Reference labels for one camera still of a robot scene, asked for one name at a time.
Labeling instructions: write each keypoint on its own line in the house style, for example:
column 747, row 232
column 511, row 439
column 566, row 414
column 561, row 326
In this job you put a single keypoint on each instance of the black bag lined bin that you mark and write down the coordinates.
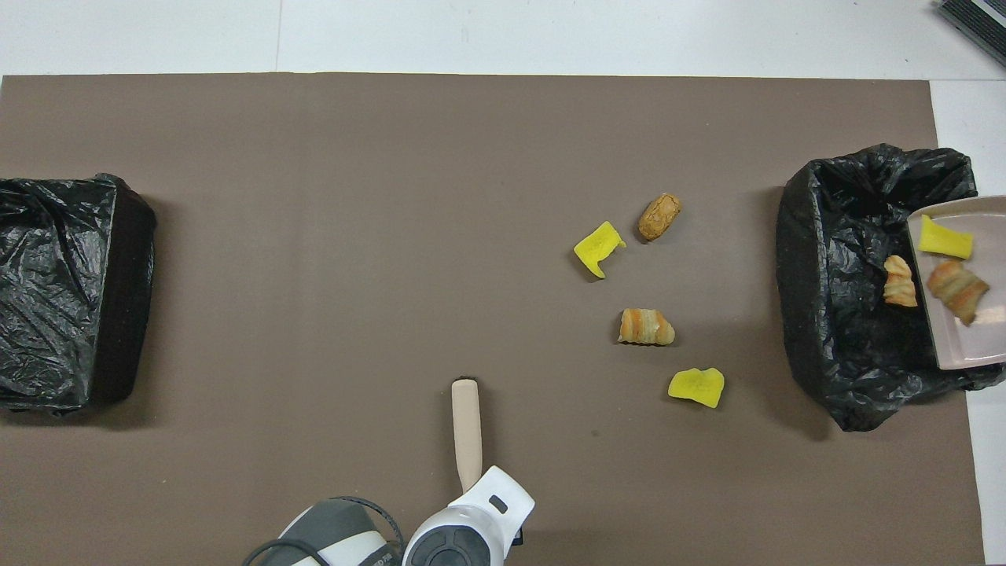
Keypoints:
column 833, row 275
column 47, row 314

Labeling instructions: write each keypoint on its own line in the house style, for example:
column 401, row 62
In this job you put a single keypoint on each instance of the brown paper table mat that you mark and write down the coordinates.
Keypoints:
column 236, row 314

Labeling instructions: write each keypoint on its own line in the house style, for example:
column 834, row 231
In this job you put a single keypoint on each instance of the dark ribbed object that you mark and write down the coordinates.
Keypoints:
column 982, row 20

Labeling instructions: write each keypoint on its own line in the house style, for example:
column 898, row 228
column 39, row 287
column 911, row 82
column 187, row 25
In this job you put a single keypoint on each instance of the beige hand brush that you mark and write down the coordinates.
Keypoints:
column 466, row 424

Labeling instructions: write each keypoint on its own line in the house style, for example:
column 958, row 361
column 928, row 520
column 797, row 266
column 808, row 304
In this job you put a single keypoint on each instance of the pale torn bread piece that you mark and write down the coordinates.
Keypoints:
column 900, row 283

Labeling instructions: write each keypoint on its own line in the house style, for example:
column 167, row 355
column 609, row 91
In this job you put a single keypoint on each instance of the small yellow sponge chunk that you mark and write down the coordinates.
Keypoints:
column 945, row 240

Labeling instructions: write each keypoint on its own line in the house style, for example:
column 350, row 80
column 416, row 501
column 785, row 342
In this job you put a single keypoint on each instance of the beige plastic dustpan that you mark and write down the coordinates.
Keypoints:
column 974, row 346

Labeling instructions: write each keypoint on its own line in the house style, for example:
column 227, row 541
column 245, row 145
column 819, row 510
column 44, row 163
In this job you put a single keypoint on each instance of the striped orange croissant roll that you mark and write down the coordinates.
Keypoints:
column 646, row 327

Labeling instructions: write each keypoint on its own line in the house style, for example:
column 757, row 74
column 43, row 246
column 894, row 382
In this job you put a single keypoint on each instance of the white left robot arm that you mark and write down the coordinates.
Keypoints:
column 471, row 527

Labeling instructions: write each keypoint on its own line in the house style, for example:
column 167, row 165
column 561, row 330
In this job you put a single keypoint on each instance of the notched yellow sponge piece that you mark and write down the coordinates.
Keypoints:
column 597, row 248

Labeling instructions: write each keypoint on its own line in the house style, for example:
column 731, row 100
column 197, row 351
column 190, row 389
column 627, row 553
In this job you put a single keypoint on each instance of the striped orange bread slice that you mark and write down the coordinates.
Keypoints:
column 957, row 291

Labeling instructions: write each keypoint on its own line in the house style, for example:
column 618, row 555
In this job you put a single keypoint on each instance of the brown bread roll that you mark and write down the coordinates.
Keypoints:
column 659, row 218

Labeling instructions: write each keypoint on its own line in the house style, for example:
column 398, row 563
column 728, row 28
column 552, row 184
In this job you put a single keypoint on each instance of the yellow sponge with green back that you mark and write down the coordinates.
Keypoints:
column 697, row 387

